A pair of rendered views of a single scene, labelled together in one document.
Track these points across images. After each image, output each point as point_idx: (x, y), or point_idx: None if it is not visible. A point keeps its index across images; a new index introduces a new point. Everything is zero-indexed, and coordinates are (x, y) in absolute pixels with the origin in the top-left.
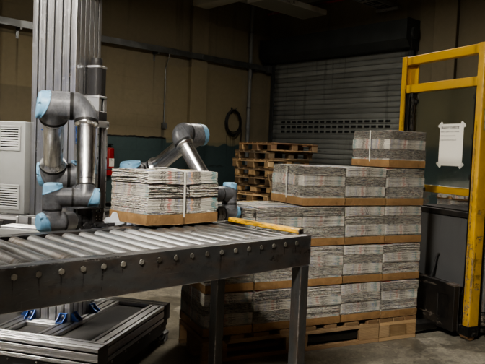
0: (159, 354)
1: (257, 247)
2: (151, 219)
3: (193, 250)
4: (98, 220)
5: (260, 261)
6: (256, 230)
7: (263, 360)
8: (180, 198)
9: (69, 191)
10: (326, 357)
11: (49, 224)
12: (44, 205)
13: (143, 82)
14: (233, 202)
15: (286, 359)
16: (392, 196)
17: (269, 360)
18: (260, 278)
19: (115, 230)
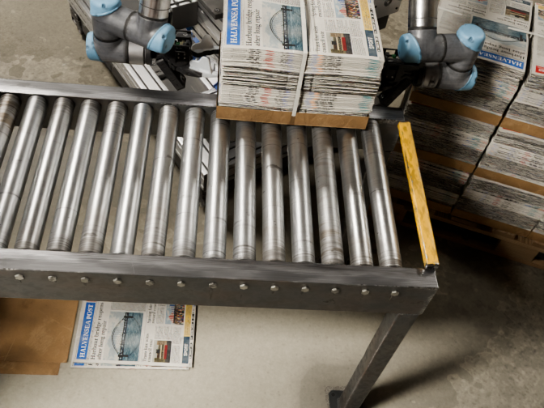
0: (336, 163)
1: (295, 287)
2: (226, 112)
3: (153, 278)
4: (182, 60)
5: (301, 300)
6: (380, 206)
7: (448, 249)
8: (292, 89)
9: (121, 21)
10: (540, 295)
11: (97, 57)
12: (92, 27)
13: None
14: (461, 69)
15: (479, 265)
16: None
17: (455, 256)
18: (490, 164)
19: (167, 111)
